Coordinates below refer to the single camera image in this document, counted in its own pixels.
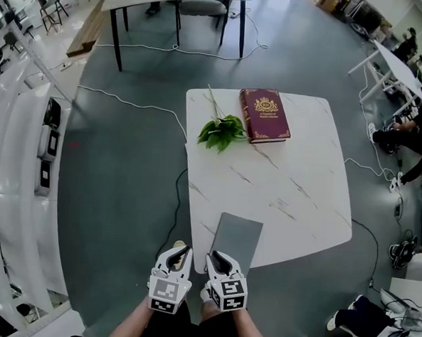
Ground white shelving unit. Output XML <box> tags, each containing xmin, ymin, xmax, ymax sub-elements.
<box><xmin>0</xmin><ymin>19</ymin><xmax>88</xmax><ymax>337</ymax></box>

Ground white desk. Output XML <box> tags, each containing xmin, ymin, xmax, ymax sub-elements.
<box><xmin>346</xmin><ymin>38</ymin><xmax>422</xmax><ymax>107</ymax></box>

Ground black folding chair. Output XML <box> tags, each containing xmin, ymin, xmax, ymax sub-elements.
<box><xmin>37</xmin><ymin>0</ymin><xmax>71</xmax><ymax>36</ymax></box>

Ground brown cardboard box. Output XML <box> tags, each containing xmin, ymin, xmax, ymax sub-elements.
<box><xmin>315</xmin><ymin>0</ymin><xmax>342</xmax><ymax>13</ymax></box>

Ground black backpack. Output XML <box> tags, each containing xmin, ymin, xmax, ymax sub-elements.
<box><xmin>387</xmin><ymin>228</ymin><xmax>419</xmax><ymax>271</ymax></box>

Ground person's left forearm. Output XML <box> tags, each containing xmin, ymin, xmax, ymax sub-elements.
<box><xmin>106</xmin><ymin>295</ymin><xmax>156</xmax><ymax>337</ymax></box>

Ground white floor cable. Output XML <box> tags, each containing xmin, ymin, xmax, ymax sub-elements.
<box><xmin>73</xmin><ymin>84</ymin><xmax>192</xmax><ymax>142</ymax></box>
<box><xmin>343</xmin><ymin>156</ymin><xmax>396</xmax><ymax>183</ymax></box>
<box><xmin>93</xmin><ymin>0</ymin><xmax>270</xmax><ymax>64</ymax></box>

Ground person's right forearm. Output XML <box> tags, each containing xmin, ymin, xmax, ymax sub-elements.
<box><xmin>231</xmin><ymin>306</ymin><xmax>277</xmax><ymax>337</ymax></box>

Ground person's black shorts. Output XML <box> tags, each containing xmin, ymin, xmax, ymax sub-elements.
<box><xmin>143</xmin><ymin>297</ymin><xmax>248</xmax><ymax>337</ymax></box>

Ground grey rectangular sheet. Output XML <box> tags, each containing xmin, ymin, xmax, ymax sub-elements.
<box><xmin>207</xmin><ymin>210</ymin><xmax>265</xmax><ymax>277</ymax></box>

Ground black floor cable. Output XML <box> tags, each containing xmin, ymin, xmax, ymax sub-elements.
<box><xmin>154</xmin><ymin>166</ymin><xmax>189</xmax><ymax>267</ymax></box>
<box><xmin>347</xmin><ymin>218</ymin><xmax>382</xmax><ymax>291</ymax></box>

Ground dark red hardcover book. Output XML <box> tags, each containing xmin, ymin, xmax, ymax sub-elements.
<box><xmin>236</xmin><ymin>87</ymin><xmax>294</xmax><ymax>147</ymax></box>

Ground green leafy sprig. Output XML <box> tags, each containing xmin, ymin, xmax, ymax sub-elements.
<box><xmin>196</xmin><ymin>83</ymin><xmax>253</xmax><ymax>156</ymax></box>

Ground grey padded chair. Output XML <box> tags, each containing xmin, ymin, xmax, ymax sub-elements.
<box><xmin>177</xmin><ymin>0</ymin><xmax>230</xmax><ymax>33</ymax></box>

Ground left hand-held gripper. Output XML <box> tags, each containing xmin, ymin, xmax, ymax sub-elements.
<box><xmin>147</xmin><ymin>243</ymin><xmax>195</xmax><ymax>316</ymax></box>

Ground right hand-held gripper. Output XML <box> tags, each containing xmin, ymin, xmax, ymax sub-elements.
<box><xmin>201</xmin><ymin>250</ymin><xmax>252</xmax><ymax>315</ymax></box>

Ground wooden platform step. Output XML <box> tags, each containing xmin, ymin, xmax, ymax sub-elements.
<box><xmin>66</xmin><ymin>0</ymin><xmax>112</xmax><ymax>61</ymax></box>

